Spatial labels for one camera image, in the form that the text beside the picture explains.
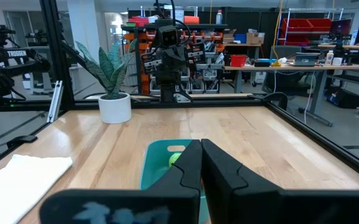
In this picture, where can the black office chair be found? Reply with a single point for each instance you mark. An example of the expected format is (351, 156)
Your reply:
(288, 82)

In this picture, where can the red plastic bin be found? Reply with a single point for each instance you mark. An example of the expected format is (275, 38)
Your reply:
(238, 60)

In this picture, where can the blue plastic bin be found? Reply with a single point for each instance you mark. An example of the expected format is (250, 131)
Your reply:
(240, 38)

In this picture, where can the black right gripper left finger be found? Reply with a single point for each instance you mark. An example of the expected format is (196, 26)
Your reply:
(166, 199)

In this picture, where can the brown cardboard box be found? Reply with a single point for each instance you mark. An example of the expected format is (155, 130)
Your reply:
(255, 38)

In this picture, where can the black aluminium table frame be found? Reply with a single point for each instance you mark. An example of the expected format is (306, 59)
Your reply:
(59, 62)

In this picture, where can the white squeeze bottle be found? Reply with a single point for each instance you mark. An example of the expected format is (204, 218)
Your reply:
(329, 57)

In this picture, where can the wooden desk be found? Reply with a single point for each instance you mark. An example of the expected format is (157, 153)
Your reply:
(291, 67)

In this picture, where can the grey laptop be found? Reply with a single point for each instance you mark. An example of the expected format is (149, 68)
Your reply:
(306, 59)

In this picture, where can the rack with red bins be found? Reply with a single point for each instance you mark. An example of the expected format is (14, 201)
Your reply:
(303, 28)

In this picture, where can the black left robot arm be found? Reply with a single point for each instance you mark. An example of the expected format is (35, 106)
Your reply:
(168, 87)

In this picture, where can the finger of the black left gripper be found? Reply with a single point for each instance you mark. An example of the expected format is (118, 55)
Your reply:
(169, 59)
(176, 59)

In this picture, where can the white bottle with red cap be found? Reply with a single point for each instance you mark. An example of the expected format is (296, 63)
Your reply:
(219, 17)

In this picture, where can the green lime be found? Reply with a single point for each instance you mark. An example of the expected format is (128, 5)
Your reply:
(174, 158)

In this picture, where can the black curved corner bracket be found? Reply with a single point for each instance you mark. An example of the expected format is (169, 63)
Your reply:
(275, 97)

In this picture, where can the silver aluminium extrusion bar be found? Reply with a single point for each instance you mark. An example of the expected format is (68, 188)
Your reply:
(55, 99)

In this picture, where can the teal plastic tub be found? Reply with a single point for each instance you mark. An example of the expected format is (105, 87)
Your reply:
(155, 161)

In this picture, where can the orange and black shelving rack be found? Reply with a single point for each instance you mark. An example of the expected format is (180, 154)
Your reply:
(207, 34)

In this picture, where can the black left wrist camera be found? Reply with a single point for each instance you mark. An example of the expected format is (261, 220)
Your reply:
(169, 35)

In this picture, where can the dark computer monitor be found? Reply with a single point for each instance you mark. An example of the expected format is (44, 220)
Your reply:
(341, 28)

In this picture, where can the white folded cloth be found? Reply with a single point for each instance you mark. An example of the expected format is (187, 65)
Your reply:
(17, 186)

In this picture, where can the black Trossen robot arm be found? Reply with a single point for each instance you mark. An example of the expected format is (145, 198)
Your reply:
(8, 62)

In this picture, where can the orange roll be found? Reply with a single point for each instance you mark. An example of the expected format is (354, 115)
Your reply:
(191, 20)

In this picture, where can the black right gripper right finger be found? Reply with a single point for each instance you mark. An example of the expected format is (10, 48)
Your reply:
(244, 202)

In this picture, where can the green plant in white pot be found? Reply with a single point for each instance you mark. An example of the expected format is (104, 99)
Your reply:
(114, 102)

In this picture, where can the black table clamp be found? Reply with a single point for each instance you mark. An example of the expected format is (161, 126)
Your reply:
(22, 140)

